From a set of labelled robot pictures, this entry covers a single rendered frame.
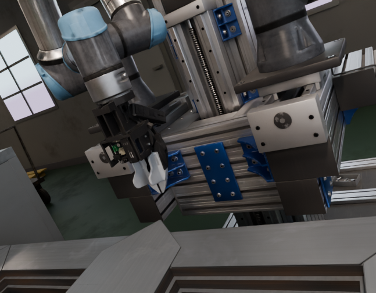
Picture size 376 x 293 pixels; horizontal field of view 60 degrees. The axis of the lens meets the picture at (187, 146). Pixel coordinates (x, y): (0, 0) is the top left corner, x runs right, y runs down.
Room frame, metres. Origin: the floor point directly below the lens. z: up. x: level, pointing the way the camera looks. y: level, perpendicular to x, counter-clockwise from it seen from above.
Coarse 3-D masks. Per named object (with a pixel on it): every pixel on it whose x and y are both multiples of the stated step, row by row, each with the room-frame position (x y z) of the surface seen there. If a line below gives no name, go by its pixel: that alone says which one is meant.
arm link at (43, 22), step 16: (32, 0) 0.86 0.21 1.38; (48, 0) 0.88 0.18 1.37; (32, 16) 0.88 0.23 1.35; (48, 16) 0.88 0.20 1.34; (32, 32) 0.91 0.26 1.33; (48, 32) 0.89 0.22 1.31; (48, 48) 0.91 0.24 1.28; (48, 64) 0.91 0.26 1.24; (64, 64) 0.91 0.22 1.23; (48, 80) 0.91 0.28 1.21; (64, 80) 0.92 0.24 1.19; (80, 80) 0.94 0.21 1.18; (64, 96) 0.94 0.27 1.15
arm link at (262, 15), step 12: (252, 0) 0.73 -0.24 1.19; (264, 0) 0.71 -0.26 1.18; (276, 0) 0.70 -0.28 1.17; (288, 0) 0.70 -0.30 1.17; (300, 0) 0.71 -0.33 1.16; (312, 0) 0.72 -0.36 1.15; (252, 12) 0.75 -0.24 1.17; (264, 12) 0.72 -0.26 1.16; (276, 12) 0.70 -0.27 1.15; (288, 12) 0.70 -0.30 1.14; (264, 24) 0.72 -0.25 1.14
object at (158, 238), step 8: (136, 232) 0.58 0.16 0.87; (144, 232) 0.57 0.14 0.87; (152, 232) 0.56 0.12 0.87; (160, 232) 0.54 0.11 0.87; (168, 232) 0.53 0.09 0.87; (128, 240) 0.56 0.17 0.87; (136, 240) 0.55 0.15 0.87; (144, 240) 0.54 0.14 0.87; (152, 240) 0.53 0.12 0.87; (160, 240) 0.52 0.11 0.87; (168, 240) 0.51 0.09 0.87; (112, 248) 0.56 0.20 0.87; (120, 248) 0.54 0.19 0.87; (128, 248) 0.53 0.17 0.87; (136, 248) 0.52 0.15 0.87; (144, 248) 0.51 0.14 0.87; (152, 248) 0.50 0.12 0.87; (160, 248) 0.49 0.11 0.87
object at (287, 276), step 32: (0, 288) 0.63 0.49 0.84; (32, 288) 0.59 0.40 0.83; (64, 288) 0.55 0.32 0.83; (160, 288) 0.40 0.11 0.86; (192, 288) 0.41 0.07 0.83; (224, 288) 0.39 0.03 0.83; (256, 288) 0.36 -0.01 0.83; (288, 288) 0.34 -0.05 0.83; (320, 288) 0.32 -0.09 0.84; (352, 288) 0.30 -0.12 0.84
